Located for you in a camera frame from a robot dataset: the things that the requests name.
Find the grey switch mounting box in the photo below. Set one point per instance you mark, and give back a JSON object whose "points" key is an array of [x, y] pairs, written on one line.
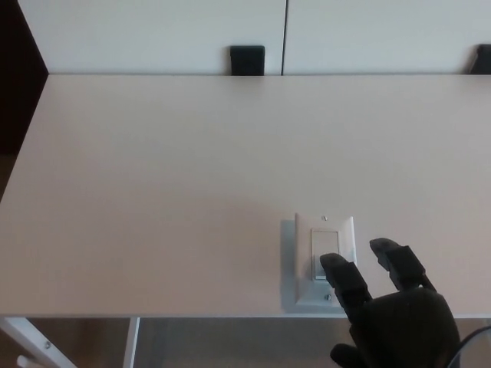
{"points": [[287, 268]]}

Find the white switch wall plate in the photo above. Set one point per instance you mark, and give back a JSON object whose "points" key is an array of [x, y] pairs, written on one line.
{"points": [[303, 260]]}

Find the white table left leg frame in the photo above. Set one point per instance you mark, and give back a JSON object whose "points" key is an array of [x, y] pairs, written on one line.
{"points": [[27, 337]]}

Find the white cabinet door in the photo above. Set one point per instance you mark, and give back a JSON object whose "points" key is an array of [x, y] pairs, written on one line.
{"points": [[153, 34], [383, 34]]}

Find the white rocker light switch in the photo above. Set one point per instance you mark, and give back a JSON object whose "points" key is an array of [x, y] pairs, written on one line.
{"points": [[324, 241]]}

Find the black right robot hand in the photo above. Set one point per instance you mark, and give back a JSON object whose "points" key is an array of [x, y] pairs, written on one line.
{"points": [[406, 329]]}

